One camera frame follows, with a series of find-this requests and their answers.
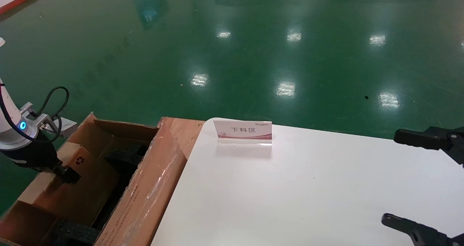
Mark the large cardboard box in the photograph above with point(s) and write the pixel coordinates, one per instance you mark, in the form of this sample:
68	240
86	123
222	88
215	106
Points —
145	195

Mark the acrylic sign with Chinese text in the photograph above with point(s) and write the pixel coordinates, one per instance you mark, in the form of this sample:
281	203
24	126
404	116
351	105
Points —
243	130

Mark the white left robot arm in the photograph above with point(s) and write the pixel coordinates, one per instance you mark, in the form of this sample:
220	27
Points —
7	130

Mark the small cardboard box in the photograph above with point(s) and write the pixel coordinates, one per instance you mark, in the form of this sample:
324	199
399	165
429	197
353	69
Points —
83	191

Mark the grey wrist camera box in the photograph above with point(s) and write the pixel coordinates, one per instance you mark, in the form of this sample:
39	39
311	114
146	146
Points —
67	126

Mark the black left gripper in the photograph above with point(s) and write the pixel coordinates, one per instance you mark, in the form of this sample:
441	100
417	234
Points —
36	155

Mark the silver camera mounting bracket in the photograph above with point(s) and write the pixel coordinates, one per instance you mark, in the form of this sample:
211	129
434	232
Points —
45	121

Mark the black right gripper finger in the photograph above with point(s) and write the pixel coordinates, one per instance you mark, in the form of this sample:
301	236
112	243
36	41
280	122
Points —
417	233
417	139

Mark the black foam insert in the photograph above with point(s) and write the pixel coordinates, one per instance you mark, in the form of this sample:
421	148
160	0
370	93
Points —
78	233

